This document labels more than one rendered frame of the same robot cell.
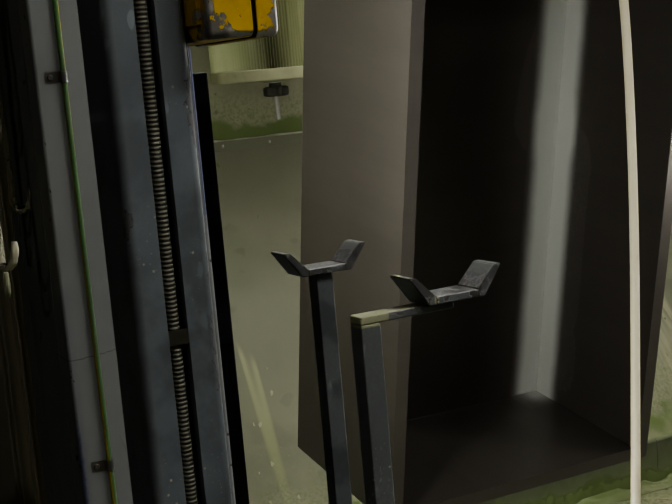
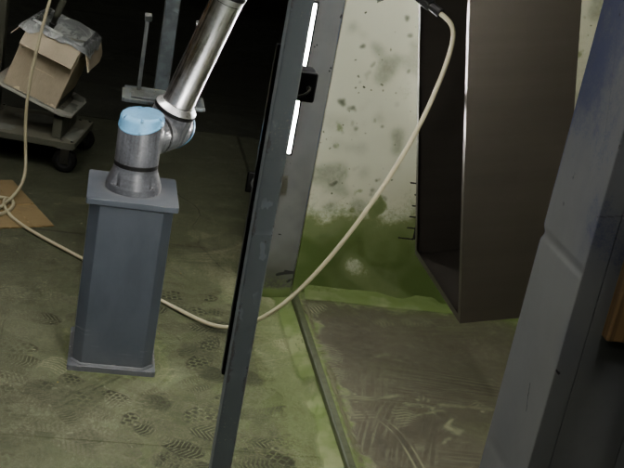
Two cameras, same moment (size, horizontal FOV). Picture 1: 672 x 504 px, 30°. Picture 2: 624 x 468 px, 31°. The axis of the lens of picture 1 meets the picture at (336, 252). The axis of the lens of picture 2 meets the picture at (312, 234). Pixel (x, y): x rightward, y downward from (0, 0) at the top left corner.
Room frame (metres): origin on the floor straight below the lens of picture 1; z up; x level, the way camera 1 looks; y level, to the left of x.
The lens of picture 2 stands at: (2.79, -4.01, 1.89)
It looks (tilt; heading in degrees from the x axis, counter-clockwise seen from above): 20 degrees down; 105
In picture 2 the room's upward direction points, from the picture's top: 11 degrees clockwise
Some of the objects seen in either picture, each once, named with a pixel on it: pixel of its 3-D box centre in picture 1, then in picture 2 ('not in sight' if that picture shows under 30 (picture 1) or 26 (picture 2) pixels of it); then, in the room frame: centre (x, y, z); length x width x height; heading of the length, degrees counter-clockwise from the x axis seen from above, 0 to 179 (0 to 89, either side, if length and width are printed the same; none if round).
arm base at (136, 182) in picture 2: not in sight; (135, 175); (1.22, -0.70, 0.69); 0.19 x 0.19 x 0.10
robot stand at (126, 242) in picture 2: not in sight; (122, 273); (1.22, -0.70, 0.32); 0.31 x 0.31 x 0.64; 28
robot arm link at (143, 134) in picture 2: not in sight; (141, 136); (1.22, -0.69, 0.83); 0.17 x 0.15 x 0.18; 86
